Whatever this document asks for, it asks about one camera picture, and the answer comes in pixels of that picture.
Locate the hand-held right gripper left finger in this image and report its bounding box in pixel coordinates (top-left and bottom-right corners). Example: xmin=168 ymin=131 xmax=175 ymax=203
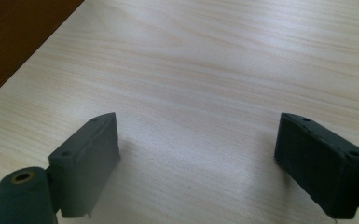
xmin=48 ymin=112 xmax=121 ymax=219

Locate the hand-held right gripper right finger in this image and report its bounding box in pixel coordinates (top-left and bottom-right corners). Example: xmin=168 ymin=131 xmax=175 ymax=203
xmin=273 ymin=112 xmax=359 ymax=220

